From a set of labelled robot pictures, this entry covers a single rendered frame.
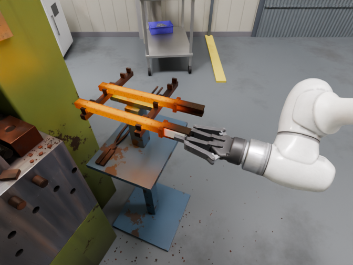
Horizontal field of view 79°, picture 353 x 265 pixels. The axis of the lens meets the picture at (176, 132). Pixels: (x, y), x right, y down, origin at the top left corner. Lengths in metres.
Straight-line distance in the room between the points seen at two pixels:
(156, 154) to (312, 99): 0.60
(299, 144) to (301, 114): 0.07
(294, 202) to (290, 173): 1.24
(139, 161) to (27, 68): 0.52
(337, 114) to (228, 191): 1.22
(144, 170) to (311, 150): 0.58
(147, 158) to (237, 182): 0.99
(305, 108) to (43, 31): 0.86
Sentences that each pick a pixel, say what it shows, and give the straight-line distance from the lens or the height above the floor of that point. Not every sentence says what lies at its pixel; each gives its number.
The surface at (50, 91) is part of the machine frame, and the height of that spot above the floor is 0.96.
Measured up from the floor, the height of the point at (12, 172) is 0.93.
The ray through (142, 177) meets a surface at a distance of 0.87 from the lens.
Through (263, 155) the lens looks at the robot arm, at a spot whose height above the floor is 1.02.
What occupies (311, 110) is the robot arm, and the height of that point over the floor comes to 1.12.
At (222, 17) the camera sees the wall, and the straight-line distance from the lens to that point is 3.91.
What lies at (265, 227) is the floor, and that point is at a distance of 1.65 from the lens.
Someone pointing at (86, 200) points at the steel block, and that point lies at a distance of 1.06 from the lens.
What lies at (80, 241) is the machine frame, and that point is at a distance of 1.20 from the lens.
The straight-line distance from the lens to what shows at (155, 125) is 0.65.
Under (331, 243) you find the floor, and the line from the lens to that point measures 1.79.
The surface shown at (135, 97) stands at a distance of 0.79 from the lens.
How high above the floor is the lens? 1.44
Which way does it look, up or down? 46 degrees down
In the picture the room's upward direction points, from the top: straight up
